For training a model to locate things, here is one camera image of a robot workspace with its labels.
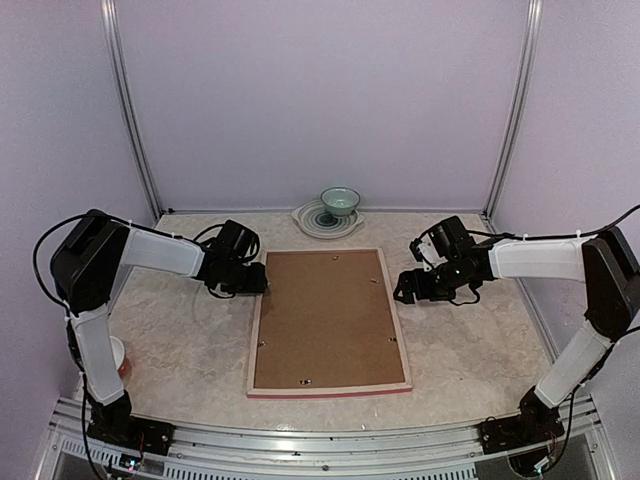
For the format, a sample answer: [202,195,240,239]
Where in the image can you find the white bowl orange outside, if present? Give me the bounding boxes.
[110,336,131,379]

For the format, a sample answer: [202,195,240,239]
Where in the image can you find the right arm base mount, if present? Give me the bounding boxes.
[477,387,565,454]

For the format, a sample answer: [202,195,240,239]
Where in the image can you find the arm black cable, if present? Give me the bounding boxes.
[464,203,640,241]
[32,213,221,311]

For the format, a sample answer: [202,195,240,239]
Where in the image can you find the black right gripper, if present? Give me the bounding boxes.
[394,256,474,303]

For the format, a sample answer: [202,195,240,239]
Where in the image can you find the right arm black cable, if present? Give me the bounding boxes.
[464,203,640,241]

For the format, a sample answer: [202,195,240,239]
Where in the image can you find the left aluminium corner post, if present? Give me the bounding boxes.
[100,0,163,220]

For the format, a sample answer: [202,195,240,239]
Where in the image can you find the aluminium corner post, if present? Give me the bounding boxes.
[483,0,543,219]
[100,0,163,220]

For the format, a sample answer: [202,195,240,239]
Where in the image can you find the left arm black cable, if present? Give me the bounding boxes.
[32,213,221,311]

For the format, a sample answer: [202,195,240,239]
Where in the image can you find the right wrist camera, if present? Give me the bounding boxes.
[409,234,441,272]

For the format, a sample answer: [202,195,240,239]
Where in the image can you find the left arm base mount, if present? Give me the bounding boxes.
[83,388,175,456]

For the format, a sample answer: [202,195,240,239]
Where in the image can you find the white plate green rings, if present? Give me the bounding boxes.
[291,199,365,240]

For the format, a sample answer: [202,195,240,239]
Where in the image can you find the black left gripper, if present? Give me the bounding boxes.
[221,260,268,294]

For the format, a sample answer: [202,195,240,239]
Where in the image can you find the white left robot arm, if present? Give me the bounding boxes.
[50,210,268,445]

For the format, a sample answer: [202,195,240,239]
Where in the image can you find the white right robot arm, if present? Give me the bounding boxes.
[393,216,639,444]

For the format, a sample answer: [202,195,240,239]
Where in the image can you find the green ceramic bowl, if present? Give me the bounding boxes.
[320,187,361,217]

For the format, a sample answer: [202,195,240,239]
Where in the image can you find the wooden picture frame red edge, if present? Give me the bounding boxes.
[245,247,415,400]

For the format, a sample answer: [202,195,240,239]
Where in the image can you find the right aluminium corner post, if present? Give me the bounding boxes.
[483,0,543,219]

